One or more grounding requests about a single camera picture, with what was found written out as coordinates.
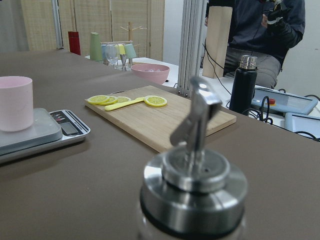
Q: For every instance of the glass sauce bottle steel spout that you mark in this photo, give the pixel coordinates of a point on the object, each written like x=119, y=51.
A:
x=189, y=192

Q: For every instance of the pink plastic cup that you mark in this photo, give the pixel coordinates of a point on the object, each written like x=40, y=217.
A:
x=16, y=103

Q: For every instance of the wooden cup rack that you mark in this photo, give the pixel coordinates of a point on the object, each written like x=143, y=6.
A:
x=128, y=50

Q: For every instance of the green cup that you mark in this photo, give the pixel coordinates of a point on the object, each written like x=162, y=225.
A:
x=95, y=49

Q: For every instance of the digital kitchen scale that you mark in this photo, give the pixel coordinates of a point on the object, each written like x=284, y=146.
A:
x=50, y=130

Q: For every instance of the wooden cutting board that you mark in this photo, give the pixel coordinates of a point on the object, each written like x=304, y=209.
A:
x=151, y=125

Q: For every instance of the lemon slice right top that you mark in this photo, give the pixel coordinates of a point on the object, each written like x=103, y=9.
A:
x=155, y=101

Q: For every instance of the lemon slice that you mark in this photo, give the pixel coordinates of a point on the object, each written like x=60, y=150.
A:
x=110, y=101
x=155, y=101
x=98, y=99
x=122, y=99

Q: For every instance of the lemon slice upper left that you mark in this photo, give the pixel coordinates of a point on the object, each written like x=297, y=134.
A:
x=122, y=99

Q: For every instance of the pink bowl with ice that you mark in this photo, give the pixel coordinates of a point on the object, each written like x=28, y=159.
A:
x=156, y=73

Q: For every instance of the lemon slice middle left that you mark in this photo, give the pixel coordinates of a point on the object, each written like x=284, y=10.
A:
x=110, y=101

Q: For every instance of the yellow plastic knife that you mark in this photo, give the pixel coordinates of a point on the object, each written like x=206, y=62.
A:
x=123, y=104

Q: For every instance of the lemon slice front left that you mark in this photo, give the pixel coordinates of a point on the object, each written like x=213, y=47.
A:
x=98, y=99

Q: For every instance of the wine glass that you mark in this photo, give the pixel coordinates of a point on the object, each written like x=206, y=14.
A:
x=111, y=53

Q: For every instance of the black thermos bottle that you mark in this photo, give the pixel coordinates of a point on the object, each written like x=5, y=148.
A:
x=243, y=88

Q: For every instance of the red bottle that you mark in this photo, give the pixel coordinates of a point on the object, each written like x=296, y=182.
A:
x=74, y=42

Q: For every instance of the wooden block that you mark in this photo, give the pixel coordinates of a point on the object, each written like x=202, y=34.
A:
x=218, y=28

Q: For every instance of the grey teach pendant red button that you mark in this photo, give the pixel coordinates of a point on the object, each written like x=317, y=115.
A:
x=281, y=103

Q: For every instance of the seated person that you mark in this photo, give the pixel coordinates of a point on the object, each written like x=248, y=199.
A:
x=261, y=29

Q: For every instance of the aluminium camera mast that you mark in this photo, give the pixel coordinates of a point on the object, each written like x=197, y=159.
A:
x=192, y=27

